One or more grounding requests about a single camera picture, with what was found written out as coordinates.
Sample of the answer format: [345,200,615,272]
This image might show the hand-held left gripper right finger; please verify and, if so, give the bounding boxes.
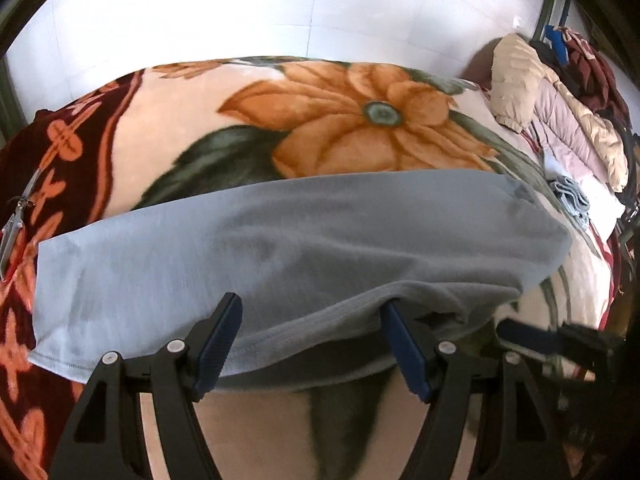
[380,302,563,480]

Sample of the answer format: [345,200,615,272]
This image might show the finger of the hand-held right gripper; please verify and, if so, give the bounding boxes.
[496,319,626,385]

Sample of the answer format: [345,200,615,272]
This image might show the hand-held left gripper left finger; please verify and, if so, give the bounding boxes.
[47,292,244,480]

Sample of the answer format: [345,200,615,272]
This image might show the grey pants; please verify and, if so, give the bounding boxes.
[27,169,573,393]

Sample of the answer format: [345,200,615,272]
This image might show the small blue-grey cloth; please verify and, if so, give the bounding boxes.
[549,176,592,231]

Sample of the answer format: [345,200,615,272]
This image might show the white cloth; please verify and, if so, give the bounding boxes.
[542,152,623,233]

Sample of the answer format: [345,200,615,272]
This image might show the pink puffer jacket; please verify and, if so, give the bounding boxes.
[520,77,613,191]

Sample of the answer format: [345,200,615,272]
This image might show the beige puffer jacket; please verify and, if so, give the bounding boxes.
[490,34,630,193]

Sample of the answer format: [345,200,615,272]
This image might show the floral plush blanket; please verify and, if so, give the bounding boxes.
[0,56,631,480]

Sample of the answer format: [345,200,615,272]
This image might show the dark red clothing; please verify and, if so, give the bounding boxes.
[560,27,632,116]

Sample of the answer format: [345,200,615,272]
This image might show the blue item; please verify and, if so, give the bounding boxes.
[545,27,568,66]

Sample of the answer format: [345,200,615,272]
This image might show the grey-handled scissors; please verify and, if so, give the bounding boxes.
[0,167,43,281]

